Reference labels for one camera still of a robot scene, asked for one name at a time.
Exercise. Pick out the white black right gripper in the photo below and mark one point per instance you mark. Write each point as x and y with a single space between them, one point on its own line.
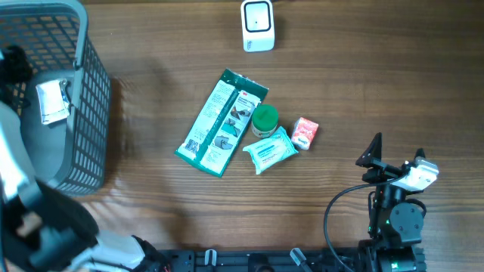
372 155

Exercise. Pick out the mint wet wipes pack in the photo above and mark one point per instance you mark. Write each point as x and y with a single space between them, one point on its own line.
269 151

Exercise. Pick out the green 3M package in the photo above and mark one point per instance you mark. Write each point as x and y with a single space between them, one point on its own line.
221 123

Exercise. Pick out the white blue pouch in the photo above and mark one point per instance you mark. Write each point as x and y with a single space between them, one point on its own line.
54 103

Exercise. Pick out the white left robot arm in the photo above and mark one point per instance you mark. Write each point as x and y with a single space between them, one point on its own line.
43 229

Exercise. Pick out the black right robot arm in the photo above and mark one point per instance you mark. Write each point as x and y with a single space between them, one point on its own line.
395 220

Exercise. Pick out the white barcode scanner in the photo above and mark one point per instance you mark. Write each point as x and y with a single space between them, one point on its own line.
258 25

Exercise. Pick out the red tissue pack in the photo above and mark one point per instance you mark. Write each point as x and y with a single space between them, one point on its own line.
304 133

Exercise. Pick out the green lid jar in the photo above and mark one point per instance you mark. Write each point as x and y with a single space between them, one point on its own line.
264 120

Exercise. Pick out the grey plastic basket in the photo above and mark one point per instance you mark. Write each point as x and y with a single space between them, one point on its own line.
69 154

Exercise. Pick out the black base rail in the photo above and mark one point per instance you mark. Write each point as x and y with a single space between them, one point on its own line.
279 260

